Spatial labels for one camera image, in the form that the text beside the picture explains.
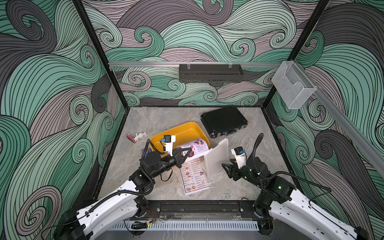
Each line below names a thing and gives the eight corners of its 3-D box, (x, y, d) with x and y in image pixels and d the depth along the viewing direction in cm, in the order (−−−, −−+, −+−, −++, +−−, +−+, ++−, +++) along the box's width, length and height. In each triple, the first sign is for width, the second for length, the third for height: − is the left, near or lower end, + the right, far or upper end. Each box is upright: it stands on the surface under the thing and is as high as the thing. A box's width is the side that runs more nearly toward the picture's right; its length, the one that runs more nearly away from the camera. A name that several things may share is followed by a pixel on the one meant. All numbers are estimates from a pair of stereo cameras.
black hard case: (212, 139, 102) (213, 135, 97) (200, 117, 115) (200, 113, 110) (247, 127, 108) (249, 123, 104) (231, 108, 121) (233, 103, 117)
